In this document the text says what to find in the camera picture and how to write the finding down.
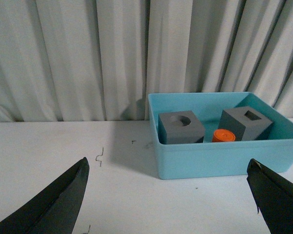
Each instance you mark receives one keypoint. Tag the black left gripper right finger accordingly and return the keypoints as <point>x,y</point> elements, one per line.
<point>273,196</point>

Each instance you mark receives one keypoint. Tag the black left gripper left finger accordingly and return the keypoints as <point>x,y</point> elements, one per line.
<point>55,209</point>

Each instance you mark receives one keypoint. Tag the gray block with square hole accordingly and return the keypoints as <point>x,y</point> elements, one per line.
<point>245,123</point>

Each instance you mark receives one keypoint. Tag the orange cylinder with white numbers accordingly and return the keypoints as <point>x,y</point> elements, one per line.
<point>223,135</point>

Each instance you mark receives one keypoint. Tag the gray block with round hole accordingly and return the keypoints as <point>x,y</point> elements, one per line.
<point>180,128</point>

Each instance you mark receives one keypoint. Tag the blue plastic box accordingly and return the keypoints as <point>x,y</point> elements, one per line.
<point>208,159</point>

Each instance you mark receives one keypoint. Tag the white pleated curtain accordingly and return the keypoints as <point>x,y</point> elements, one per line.
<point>83,60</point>

